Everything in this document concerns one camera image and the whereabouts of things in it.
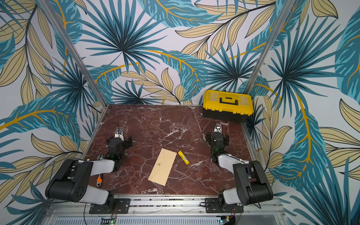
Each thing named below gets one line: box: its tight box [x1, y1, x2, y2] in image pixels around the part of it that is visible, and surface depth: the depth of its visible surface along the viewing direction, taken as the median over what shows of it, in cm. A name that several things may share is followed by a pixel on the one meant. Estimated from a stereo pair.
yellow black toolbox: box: [202, 90, 255, 123], surface depth 102 cm
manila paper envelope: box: [147, 148, 178, 187], surface depth 89 cm
